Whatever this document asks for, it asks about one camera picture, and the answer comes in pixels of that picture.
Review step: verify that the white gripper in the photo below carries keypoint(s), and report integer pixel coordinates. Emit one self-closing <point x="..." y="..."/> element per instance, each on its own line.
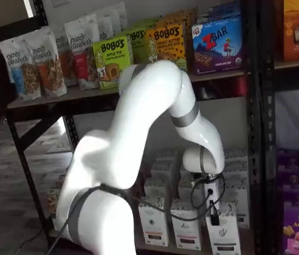
<point x="213" y="192"/>

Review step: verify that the white box green strip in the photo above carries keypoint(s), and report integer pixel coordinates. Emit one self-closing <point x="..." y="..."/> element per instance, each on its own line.
<point x="226" y="233"/>
<point x="238" y="204"/>
<point x="235" y="175"/>
<point x="235" y="156"/>

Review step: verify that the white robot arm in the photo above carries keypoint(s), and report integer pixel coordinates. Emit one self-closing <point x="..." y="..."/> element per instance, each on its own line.
<point x="138" y="119"/>

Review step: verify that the white box pink strip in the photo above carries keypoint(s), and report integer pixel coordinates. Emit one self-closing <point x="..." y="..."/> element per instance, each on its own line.
<point x="186" y="190"/>
<point x="185" y="225"/>

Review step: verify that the blue ZBar box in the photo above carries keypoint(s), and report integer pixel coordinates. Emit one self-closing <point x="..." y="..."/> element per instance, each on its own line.
<point x="218" y="53"/>
<point x="218" y="12"/>

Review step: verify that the green apple cinnamon oatmeal box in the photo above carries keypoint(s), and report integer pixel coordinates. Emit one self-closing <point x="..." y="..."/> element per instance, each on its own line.
<point x="53" y="199"/>

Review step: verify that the yellow Bobo's peanut butter box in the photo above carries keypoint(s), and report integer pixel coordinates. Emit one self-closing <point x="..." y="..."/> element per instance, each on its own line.
<point x="183" y="18"/>
<point x="166" y="40"/>

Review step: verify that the green Bobo's apple pie box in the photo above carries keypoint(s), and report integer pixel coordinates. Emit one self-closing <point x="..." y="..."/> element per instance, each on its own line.
<point x="112" y="53"/>
<point x="138" y="45"/>

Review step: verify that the red label granola bag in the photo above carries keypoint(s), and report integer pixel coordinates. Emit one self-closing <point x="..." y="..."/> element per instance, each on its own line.
<point x="84" y="61"/>

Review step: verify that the white granola bag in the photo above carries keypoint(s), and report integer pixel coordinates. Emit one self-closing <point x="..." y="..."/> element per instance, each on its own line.
<point x="105" y="26"/>
<point x="119" y="16"/>

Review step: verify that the blue label granola bag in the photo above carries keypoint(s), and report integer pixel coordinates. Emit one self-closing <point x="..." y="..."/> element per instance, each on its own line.
<point x="21" y="74"/>

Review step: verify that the black metal shelf frame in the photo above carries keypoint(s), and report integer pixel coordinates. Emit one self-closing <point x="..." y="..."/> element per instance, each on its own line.
<point x="268" y="132"/>
<point x="252" y="132"/>

